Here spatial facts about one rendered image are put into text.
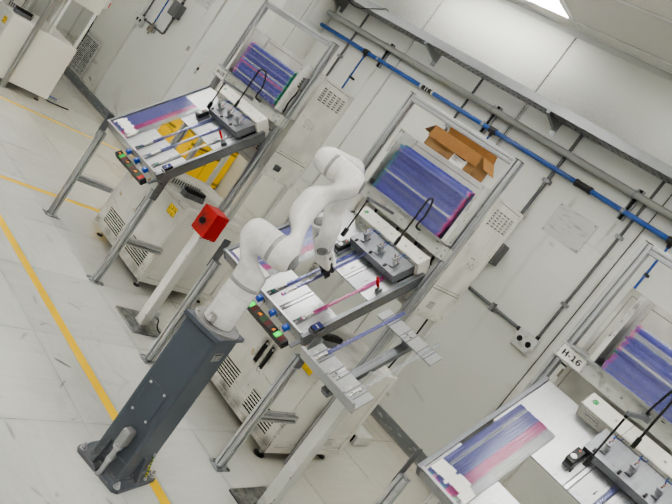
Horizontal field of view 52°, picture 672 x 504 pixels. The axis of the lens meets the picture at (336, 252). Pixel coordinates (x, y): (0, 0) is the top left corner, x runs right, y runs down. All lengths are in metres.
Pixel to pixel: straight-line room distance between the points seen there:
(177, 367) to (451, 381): 2.59
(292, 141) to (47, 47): 3.34
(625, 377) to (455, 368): 2.07
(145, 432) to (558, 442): 1.56
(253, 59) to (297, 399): 2.18
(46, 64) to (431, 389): 4.61
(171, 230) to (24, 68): 3.27
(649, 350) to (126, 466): 2.01
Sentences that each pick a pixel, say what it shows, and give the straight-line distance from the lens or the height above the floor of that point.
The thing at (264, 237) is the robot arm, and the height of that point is 1.08.
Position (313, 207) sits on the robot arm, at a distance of 2.53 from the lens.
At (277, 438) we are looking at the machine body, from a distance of 3.50.
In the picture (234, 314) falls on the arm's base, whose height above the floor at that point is 0.79.
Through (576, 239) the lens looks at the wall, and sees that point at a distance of 4.70.
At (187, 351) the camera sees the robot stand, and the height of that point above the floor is 0.58.
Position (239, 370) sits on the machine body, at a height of 0.22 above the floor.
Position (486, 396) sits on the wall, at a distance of 4.72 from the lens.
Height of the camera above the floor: 1.59
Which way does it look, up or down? 9 degrees down
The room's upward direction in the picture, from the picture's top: 36 degrees clockwise
